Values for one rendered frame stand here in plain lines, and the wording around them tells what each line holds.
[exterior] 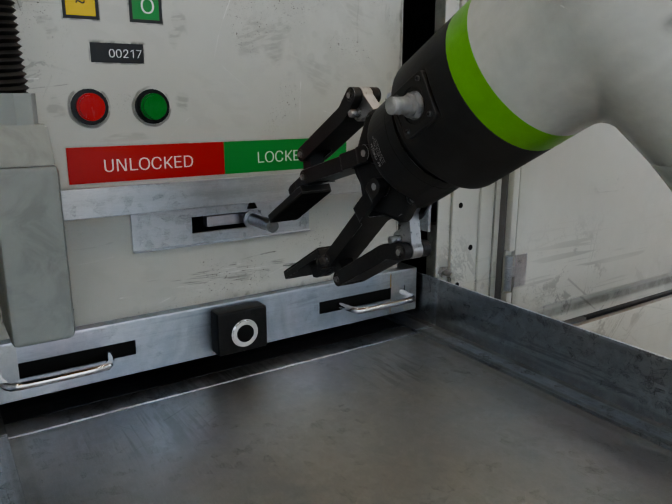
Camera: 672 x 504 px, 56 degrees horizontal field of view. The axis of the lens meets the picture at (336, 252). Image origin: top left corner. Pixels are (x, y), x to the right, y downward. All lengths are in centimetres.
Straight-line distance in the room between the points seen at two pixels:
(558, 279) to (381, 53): 44
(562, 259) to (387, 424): 48
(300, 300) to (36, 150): 36
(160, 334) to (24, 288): 19
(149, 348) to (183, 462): 17
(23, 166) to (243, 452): 30
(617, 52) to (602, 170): 76
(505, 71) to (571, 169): 67
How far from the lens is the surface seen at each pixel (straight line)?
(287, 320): 76
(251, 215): 71
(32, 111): 56
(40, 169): 54
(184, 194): 64
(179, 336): 71
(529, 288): 96
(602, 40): 29
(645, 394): 68
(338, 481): 54
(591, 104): 32
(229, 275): 72
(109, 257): 68
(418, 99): 35
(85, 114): 65
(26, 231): 54
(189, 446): 60
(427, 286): 86
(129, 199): 63
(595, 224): 105
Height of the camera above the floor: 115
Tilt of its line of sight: 14 degrees down
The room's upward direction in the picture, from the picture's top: straight up
